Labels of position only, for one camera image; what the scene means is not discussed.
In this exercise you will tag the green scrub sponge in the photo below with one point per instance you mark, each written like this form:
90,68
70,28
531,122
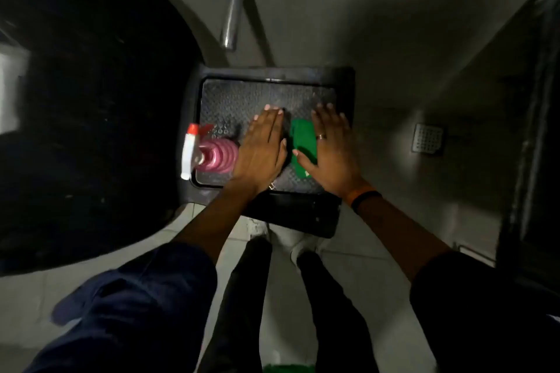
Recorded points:
302,136

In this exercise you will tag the person's right little finger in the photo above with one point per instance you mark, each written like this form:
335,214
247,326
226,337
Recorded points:
351,136

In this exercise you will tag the white shoe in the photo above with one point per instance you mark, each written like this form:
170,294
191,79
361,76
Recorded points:
306,248
257,228

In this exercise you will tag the green object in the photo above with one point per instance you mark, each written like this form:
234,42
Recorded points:
288,369

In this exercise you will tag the metal wall pipe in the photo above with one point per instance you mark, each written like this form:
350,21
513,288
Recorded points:
232,5

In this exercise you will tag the tall black panel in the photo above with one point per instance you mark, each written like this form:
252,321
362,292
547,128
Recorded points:
533,145

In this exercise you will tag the white left shoe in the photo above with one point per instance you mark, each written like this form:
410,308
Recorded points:
257,228

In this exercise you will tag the orange and black wristband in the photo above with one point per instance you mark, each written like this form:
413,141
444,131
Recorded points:
362,196

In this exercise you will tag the person's right forearm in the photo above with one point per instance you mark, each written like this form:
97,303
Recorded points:
402,237

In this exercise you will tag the person's left forearm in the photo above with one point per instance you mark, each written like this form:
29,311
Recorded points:
214,222

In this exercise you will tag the pink spray bottle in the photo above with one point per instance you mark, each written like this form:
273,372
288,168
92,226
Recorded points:
218,156

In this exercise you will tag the black trouser leg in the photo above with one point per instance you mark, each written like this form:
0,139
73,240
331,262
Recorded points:
238,320
337,324

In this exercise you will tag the person's right hand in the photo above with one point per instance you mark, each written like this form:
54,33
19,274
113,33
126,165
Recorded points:
334,158

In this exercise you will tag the square metal drain cover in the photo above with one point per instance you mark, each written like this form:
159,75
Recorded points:
427,138

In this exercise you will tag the blue left sleeve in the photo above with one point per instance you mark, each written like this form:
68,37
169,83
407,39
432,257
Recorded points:
140,311

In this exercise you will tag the person's right middle finger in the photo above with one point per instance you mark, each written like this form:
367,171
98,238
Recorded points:
331,123

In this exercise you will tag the person's left thumb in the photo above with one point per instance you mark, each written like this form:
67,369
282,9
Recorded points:
284,150

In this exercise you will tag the person's left hand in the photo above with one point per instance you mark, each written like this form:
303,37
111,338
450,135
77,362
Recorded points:
258,154

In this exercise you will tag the person's left middle finger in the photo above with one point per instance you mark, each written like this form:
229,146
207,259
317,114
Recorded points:
271,122

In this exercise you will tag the black plastic stool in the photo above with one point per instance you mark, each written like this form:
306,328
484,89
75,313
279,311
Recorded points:
245,101

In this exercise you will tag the black right trouser leg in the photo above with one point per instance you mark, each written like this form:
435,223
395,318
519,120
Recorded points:
337,324

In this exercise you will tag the white right shoe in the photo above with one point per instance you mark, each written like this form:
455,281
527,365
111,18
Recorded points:
306,248

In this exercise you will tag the person's left little finger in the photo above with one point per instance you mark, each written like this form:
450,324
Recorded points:
253,130

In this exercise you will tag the black left trouser leg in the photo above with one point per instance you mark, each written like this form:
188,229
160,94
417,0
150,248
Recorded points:
238,320

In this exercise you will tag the large black container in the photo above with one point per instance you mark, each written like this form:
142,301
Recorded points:
96,101

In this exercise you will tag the person's right thumb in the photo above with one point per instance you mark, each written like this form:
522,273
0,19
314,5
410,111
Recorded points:
304,158

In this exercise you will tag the dark right sleeve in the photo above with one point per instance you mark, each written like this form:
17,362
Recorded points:
481,320

